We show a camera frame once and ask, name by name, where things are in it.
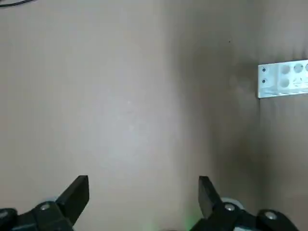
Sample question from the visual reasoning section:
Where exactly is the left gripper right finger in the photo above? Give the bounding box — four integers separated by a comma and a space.
191, 176, 298, 231

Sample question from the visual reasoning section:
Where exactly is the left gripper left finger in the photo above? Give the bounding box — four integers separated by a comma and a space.
0, 175, 90, 231

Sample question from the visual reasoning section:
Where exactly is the white test tube rack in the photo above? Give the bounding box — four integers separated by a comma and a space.
257, 59, 308, 99

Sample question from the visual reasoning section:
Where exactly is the black desk cable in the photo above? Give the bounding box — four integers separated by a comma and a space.
0, 0, 32, 7

